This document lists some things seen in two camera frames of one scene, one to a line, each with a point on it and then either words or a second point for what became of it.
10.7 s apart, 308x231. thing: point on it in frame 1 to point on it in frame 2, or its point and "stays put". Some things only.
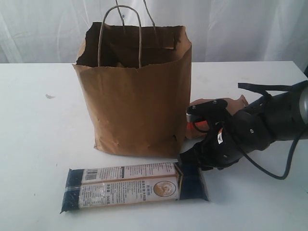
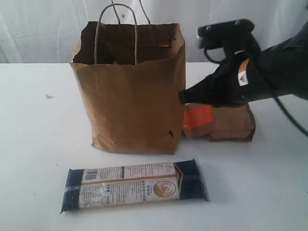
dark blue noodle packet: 98,186 stays put
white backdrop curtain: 52,32 stays put
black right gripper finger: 189,160 to 202,92
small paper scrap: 49,96 stays put
